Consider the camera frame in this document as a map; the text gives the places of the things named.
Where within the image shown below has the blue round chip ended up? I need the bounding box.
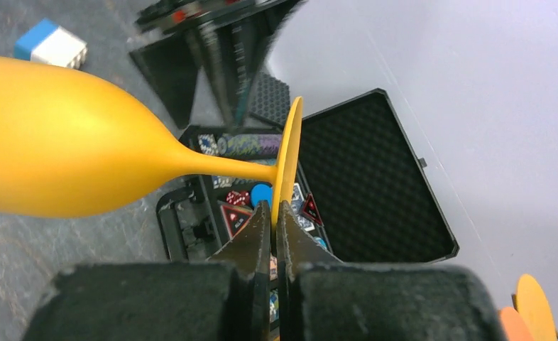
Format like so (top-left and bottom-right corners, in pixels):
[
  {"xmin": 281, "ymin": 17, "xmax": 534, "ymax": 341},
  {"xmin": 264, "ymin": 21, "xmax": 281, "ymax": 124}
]
[{"xmin": 250, "ymin": 183, "xmax": 273, "ymax": 207}]

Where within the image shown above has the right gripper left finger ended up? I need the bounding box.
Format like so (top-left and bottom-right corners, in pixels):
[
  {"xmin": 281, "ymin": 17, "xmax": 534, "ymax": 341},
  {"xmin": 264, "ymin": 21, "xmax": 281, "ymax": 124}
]
[{"xmin": 23, "ymin": 202, "xmax": 270, "ymax": 340}]

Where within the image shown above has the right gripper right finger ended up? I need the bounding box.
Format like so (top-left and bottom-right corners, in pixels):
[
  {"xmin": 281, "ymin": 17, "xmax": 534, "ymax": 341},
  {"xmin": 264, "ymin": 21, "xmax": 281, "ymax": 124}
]
[{"xmin": 275, "ymin": 202, "xmax": 505, "ymax": 340}]

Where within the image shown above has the playing card deck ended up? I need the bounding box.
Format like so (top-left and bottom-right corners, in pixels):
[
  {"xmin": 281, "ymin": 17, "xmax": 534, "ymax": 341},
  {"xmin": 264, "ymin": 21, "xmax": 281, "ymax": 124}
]
[{"xmin": 291, "ymin": 183, "xmax": 315, "ymax": 232}]

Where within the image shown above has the yellow wine glass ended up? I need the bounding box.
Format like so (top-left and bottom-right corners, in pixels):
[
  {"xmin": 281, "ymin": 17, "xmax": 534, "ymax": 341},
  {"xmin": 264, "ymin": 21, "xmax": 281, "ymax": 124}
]
[
  {"xmin": 515, "ymin": 274, "xmax": 557, "ymax": 341},
  {"xmin": 0, "ymin": 56, "xmax": 303, "ymax": 224}
]

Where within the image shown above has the orange plastic wine glass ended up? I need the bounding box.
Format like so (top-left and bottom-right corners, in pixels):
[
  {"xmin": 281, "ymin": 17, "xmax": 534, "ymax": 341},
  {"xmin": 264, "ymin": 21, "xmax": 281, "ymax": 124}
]
[{"xmin": 498, "ymin": 307, "xmax": 535, "ymax": 341}]

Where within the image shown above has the red die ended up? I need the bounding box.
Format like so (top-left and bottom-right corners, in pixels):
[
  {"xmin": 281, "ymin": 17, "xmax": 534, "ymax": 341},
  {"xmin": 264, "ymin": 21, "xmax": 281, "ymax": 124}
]
[{"xmin": 225, "ymin": 190, "xmax": 251, "ymax": 206}]

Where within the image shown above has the black poker chip case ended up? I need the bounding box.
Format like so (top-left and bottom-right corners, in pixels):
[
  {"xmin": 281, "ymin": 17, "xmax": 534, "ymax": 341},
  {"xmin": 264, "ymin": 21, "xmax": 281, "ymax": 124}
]
[{"xmin": 156, "ymin": 89, "xmax": 459, "ymax": 263}]

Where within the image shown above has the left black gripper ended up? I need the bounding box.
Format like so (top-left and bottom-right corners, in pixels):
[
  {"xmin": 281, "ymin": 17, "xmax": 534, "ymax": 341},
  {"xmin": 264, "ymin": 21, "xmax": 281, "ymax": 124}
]
[{"xmin": 128, "ymin": 1, "xmax": 302, "ymax": 130}]

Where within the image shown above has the red triangle all-in marker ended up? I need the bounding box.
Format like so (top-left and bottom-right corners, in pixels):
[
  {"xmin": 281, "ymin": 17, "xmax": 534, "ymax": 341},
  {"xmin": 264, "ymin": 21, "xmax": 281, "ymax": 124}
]
[{"xmin": 219, "ymin": 202, "xmax": 253, "ymax": 239}]

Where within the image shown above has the dark grey foam pad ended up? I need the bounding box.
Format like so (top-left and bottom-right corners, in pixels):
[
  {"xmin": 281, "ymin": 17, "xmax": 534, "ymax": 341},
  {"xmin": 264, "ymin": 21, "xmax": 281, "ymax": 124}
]
[{"xmin": 249, "ymin": 72, "xmax": 291, "ymax": 127}]

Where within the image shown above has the blue white toy brick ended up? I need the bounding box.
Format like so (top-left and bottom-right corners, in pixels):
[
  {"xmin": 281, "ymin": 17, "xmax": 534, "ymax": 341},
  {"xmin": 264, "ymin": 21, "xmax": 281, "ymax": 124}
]
[{"xmin": 13, "ymin": 18, "xmax": 88, "ymax": 69}]

